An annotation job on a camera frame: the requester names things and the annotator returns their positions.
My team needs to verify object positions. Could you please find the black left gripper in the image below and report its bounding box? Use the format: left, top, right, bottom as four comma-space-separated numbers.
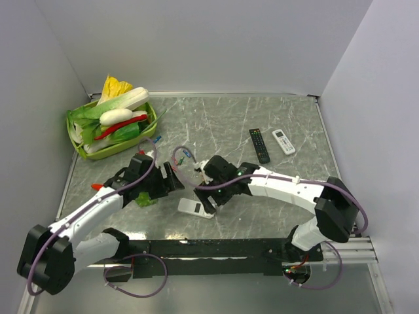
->
139, 162, 184, 200

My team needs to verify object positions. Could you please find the red white remote control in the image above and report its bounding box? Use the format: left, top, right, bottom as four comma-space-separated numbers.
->
177, 198, 215, 219

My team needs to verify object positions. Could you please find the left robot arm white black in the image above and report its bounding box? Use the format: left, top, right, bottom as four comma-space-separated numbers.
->
17, 154, 184, 295

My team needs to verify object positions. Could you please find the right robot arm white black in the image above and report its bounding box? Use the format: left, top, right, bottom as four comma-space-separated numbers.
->
194, 156, 360, 261

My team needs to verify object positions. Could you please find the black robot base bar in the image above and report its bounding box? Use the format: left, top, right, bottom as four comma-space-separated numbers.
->
94, 228, 325, 281

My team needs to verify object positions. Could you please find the black TV remote control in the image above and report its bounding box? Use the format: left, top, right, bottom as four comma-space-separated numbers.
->
249, 128, 270, 164

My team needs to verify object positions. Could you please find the white air conditioner remote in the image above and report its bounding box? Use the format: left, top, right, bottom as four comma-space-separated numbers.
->
272, 129, 296, 156

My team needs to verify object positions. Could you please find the orange carrot toy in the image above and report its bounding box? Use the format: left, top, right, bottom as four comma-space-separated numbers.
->
91, 184, 158, 207

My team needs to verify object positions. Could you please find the blue battery far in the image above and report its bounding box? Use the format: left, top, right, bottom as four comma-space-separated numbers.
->
153, 135, 162, 143

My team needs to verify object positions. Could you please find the red chili pepper toy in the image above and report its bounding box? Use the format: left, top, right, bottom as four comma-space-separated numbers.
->
94, 114, 147, 141

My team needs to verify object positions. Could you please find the green plastic basket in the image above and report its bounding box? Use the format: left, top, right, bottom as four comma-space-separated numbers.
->
65, 102, 164, 160

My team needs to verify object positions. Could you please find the white radish toy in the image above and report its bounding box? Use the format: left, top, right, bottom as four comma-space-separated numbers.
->
100, 109, 133, 126

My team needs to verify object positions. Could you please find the green leafy vegetable toy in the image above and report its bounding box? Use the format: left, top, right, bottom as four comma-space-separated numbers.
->
70, 106, 147, 145

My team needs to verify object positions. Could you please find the napa cabbage toy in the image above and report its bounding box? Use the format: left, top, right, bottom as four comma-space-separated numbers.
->
96, 75, 149, 111

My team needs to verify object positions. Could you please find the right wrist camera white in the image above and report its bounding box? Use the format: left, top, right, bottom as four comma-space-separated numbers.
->
194, 160, 209, 173

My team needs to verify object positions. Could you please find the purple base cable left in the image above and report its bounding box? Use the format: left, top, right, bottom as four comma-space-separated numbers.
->
103, 253, 168, 298

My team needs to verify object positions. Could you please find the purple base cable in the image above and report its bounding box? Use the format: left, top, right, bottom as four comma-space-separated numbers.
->
283, 241, 344, 291
103, 253, 168, 298

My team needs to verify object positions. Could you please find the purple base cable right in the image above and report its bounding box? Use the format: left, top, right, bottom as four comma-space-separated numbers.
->
283, 241, 344, 291

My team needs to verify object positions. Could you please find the aluminium frame rail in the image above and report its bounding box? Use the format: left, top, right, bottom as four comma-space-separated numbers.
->
19, 156, 376, 313

